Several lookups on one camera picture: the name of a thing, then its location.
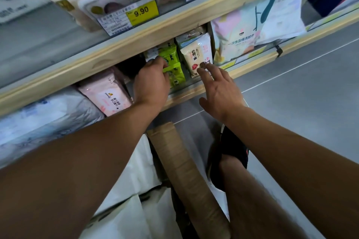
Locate person's left forearm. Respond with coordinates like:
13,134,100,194
0,101,163,239

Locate person's right forearm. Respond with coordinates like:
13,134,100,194
223,106,359,239

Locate pastel floral towel pack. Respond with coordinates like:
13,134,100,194
210,0,278,66

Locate brown cardboard box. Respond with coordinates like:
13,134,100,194
146,122,231,239

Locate person's white shorts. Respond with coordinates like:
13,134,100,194
209,183,230,220

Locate person's right hand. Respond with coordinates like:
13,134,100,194
196,62,246,123

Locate small wipes packets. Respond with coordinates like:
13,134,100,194
180,33,214,78

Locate pink small wipes pack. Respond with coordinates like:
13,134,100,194
78,67,133,117

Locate person's right black shoe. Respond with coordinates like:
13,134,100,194
207,124,250,192

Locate person's left hand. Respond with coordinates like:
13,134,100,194
133,56,171,110

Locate white blue tissue pack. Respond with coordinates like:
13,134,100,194
0,87,105,168

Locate wooden edged grey shelf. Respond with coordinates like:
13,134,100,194
0,0,359,169

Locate white pastel towel pack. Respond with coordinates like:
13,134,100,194
255,0,307,46

